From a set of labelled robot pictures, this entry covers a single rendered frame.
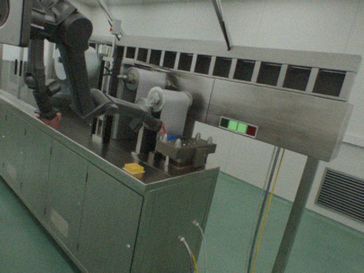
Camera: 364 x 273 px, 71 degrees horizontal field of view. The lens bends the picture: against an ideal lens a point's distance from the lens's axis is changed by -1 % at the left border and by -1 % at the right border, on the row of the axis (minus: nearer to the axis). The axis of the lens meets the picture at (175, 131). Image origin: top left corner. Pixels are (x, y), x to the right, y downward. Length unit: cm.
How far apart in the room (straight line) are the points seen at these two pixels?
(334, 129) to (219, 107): 64
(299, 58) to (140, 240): 122
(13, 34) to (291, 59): 127
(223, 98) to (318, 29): 256
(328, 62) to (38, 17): 125
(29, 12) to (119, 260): 127
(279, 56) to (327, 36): 245
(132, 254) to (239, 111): 98
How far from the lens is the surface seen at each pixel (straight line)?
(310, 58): 150
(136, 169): 131
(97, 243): 169
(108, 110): 97
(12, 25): 58
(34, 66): 127
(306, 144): 146
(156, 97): 151
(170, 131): 161
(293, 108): 148
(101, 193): 155
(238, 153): 422
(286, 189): 403
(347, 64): 146
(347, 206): 390
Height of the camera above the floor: 139
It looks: 11 degrees down
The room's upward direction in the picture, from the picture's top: 11 degrees clockwise
